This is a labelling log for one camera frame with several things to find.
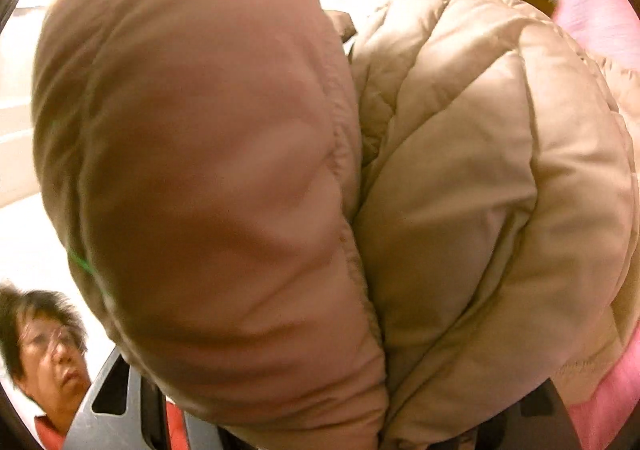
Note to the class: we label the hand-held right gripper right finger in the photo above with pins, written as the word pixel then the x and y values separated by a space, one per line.
pixel 550 410

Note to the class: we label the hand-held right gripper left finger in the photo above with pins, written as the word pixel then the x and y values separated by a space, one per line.
pixel 120 395

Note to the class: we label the beige puffer jacket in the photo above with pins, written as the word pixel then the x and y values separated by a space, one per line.
pixel 350 180

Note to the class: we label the person's red top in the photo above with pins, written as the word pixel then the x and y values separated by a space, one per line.
pixel 50 435

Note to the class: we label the person's head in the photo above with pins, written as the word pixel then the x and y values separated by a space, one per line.
pixel 47 355

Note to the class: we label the pink blanket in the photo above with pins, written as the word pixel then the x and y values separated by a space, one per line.
pixel 600 5

